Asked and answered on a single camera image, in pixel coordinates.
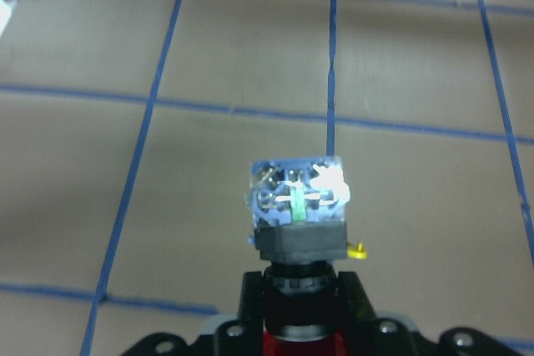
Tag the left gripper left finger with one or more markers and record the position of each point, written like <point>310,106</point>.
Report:
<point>251,315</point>

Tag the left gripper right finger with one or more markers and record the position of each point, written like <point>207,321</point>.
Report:
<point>357,315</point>

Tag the red emergency stop button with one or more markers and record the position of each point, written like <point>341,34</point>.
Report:
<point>298,215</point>

